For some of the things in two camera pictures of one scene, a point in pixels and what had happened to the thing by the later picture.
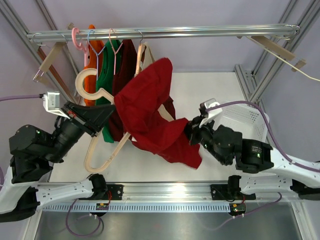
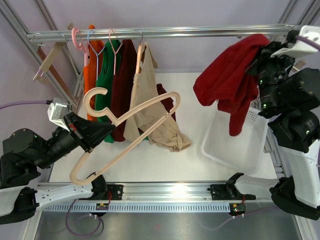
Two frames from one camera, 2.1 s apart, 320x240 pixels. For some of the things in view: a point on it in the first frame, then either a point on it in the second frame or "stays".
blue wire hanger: x=97 y=53 stays
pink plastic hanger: x=79 y=46 stays
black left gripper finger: x=102 y=113 -> x=100 y=131
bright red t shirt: x=137 y=103 -> x=225 y=80
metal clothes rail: x=244 y=30 stays
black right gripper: x=192 y=129 -> x=264 y=58
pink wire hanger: x=113 y=51 stays
